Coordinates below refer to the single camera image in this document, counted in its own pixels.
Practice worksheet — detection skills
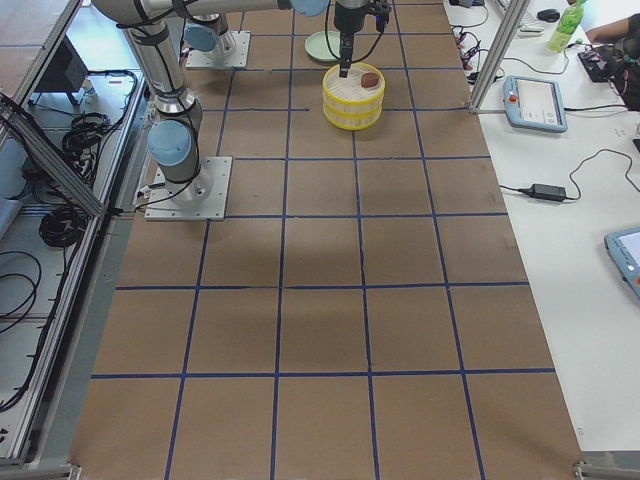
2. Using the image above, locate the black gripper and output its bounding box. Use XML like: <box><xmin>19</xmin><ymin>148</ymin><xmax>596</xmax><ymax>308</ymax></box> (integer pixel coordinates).
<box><xmin>334</xmin><ymin>0</ymin><xmax>370</xmax><ymax>79</ymax></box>

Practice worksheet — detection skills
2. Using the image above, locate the brown rectangular bun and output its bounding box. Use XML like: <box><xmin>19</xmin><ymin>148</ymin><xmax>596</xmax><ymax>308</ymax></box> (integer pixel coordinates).
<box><xmin>360</xmin><ymin>72</ymin><xmax>380</xmax><ymax>89</ymax></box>

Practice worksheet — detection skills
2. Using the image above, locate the yellow steamer basket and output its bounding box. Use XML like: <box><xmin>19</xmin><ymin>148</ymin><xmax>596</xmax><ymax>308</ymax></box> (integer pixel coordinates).
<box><xmin>322</xmin><ymin>62</ymin><xmax>386</xmax><ymax>113</ymax></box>
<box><xmin>323</xmin><ymin>104</ymin><xmax>383</xmax><ymax>131</ymax></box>

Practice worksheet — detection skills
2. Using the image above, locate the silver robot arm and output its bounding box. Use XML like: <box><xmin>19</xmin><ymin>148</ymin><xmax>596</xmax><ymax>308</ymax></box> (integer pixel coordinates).
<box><xmin>94</xmin><ymin>1</ymin><xmax>295</xmax><ymax>202</ymax></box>
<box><xmin>173</xmin><ymin>1</ymin><xmax>388</xmax><ymax>78</ymax></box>

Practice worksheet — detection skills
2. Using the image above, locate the mint green plate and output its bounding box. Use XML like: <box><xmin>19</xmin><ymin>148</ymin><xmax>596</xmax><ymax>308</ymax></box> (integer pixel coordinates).
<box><xmin>304</xmin><ymin>30</ymin><xmax>340</xmax><ymax>63</ymax></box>

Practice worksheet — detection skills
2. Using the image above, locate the teach pendant with screen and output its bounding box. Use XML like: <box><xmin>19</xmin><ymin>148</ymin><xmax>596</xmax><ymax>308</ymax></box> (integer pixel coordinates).
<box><xmin>503</xmin><ymin>75</ymin><xmax>568</xmax><ymax>134</ymax></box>

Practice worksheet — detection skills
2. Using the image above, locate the black computer mouse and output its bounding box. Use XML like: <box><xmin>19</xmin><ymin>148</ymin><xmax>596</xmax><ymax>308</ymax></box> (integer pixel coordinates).
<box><xmin>536</xmin><ymin>8</ymin><xmax>561</xmax><ymax>23</ymax></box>

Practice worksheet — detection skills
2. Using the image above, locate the green drink bottle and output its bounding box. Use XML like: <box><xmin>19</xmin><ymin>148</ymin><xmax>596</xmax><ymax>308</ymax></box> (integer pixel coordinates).
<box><xmin>546</xmin><ymin>0</ymin><xmax>586</xmax><ymax>53</ymax></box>

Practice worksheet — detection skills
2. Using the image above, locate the black power adapter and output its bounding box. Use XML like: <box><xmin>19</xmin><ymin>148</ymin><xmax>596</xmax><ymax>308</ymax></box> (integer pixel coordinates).
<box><xmin>518</xmin><ymin>183</ymin><xmax>568</xmax><ymax>202</ymax></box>

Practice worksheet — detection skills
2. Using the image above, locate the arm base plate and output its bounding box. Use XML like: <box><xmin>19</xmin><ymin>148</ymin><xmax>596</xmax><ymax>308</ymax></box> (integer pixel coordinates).
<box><xmin>144</xmin><ymin>157</ymin><xmax>233</xmax><ymax>221</ymax></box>
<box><xmin>185</xmin><ymin>28</ymin><xmax>251</xmax><ymax>70</ymax></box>

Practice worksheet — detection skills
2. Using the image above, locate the aluminium frame post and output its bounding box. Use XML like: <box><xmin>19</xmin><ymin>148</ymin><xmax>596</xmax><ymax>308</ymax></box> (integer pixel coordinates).
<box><xmin>468</xmin><ymin>0</ymin><xmax>529</xmax><ymax>113</ymax></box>

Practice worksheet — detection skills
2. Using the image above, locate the aluminium frame rail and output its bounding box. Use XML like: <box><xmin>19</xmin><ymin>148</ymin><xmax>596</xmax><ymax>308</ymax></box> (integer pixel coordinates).
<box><xmin>1</xmin><ymin>93</ymin><xmax>105</xmax><ymax>216</ymax></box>

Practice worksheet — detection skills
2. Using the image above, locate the black cable coil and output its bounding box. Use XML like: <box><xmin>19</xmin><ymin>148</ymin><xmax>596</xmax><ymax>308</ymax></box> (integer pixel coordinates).
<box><xmin>38</xmin><ymin>205</ymin><xmax>87</xmax><ymax>250</ymax></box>

